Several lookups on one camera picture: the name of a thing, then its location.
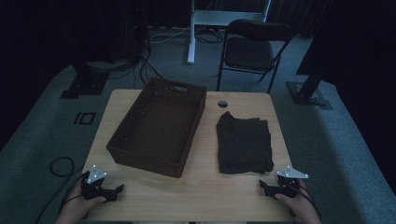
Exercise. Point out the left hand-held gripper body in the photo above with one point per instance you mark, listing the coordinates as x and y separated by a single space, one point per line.
95 186

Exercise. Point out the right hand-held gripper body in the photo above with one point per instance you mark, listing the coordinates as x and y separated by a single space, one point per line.
288 185

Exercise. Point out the dark cloth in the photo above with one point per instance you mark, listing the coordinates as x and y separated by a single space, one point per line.
244 144

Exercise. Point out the brown woven basket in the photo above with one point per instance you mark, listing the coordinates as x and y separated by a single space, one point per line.
157 127

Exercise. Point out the person's right hand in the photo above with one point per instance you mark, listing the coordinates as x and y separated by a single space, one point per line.
300 205

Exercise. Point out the person's left hand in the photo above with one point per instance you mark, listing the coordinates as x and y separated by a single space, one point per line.
76 207

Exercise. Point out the black folding chair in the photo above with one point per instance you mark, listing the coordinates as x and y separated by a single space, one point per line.
249 53

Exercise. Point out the black stand with base plate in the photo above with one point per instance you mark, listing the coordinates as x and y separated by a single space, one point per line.
306 93
84 84

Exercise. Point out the white desk frame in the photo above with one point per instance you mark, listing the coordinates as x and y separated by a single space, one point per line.
218 17

